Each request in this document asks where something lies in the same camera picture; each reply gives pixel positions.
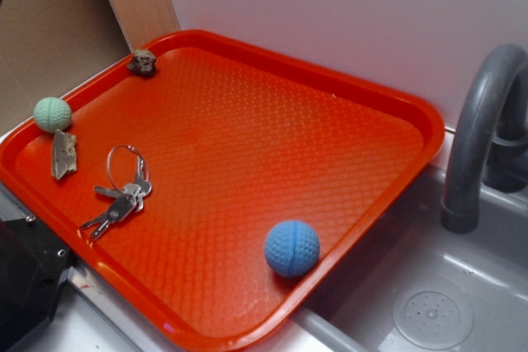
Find silver keys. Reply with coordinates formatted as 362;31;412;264
78;145;153;242

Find orange plastic tray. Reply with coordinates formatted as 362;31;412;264
1;31;445;351

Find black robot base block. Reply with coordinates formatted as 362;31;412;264
1;215;73;351

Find grey plastic faucet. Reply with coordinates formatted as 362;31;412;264
441;44;527;234

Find blue foam golf ball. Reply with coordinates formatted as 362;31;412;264
264;220;320;279

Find grey plastic sink basin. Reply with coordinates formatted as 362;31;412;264
295;167;527;351

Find small brown rock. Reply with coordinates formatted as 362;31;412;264
126;49;157;77

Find green foam golf ball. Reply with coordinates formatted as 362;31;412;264
33;97;72;134

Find piece of driftwood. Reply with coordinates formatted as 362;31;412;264
51;129;78;180

